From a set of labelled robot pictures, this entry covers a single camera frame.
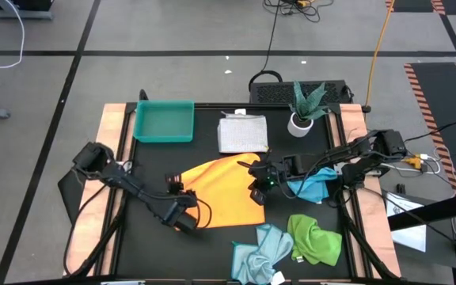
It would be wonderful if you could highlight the bright blue microfiber towel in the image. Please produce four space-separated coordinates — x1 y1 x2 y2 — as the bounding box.
286 166 339 205

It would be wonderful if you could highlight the black perforated computer case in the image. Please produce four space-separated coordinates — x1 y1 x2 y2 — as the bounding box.
249 80 352 105

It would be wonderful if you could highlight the tangled black cable bundle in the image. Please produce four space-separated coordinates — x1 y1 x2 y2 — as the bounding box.
262 0 335 24

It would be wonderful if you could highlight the grey waffle microfiber towel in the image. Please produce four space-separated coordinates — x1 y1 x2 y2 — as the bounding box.
216 112 269 154

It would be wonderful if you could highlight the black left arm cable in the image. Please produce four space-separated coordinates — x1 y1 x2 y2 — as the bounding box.
62 184 132 278

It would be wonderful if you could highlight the wooden side board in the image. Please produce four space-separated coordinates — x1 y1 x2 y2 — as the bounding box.
338 103 402 278
64 103 136 277

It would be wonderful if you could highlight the black hanging cable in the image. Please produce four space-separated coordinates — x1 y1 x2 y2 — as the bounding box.
247 0 285 93

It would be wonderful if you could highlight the large hazard-striped floor mat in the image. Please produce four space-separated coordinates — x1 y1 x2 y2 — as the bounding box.
404 62 456 196

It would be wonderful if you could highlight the teal plastic tray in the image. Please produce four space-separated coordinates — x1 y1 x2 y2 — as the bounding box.
132 99 196 143

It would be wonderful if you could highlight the white floor cable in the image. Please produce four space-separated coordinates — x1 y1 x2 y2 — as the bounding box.
0 0 25 70

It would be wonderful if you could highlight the green plant in white pot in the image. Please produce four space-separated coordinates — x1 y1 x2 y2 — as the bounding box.
287 81 330 139

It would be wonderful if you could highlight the yellow hanging cable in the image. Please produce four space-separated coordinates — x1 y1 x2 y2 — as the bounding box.
363 0 396 115

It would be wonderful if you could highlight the light blue teal-edged towel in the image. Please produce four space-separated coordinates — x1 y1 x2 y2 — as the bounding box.
230 223 295 285

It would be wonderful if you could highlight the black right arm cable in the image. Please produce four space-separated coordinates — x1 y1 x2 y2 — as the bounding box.
335 189 401 281

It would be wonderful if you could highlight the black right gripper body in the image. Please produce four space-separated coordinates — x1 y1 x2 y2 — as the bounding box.
251 154 292 192

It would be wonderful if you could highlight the white paper sheet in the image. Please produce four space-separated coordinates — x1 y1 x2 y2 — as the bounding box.
385 191 428 253

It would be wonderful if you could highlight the orange microfiber towel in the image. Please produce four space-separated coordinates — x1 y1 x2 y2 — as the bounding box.
180 153 267 230

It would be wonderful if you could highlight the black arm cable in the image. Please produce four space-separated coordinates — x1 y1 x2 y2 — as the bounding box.
62 184 132 278
335 189 401 281

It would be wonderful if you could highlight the grey desk foot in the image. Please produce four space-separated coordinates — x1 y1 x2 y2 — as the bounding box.
0 0 55 21

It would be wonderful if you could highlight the black flat panel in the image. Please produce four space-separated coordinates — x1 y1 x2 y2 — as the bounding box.
56 165 93 226

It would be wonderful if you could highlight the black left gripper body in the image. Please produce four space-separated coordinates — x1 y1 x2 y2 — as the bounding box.
167 188 200 211

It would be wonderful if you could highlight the green microfiber towel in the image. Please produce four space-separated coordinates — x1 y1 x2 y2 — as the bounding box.
287 214 343 267

